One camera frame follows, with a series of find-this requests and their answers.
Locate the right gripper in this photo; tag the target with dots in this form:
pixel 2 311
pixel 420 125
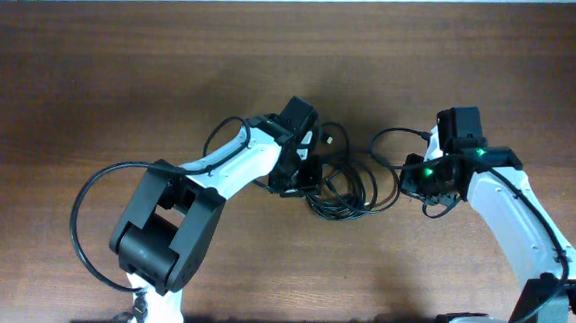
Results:
pixel 409 183

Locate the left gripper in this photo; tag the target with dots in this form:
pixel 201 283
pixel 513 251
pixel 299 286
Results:
pixel 312 183

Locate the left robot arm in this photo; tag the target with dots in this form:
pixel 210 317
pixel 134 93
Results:
pixel 166 229

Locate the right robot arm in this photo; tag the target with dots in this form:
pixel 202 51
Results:
pixel 542 259

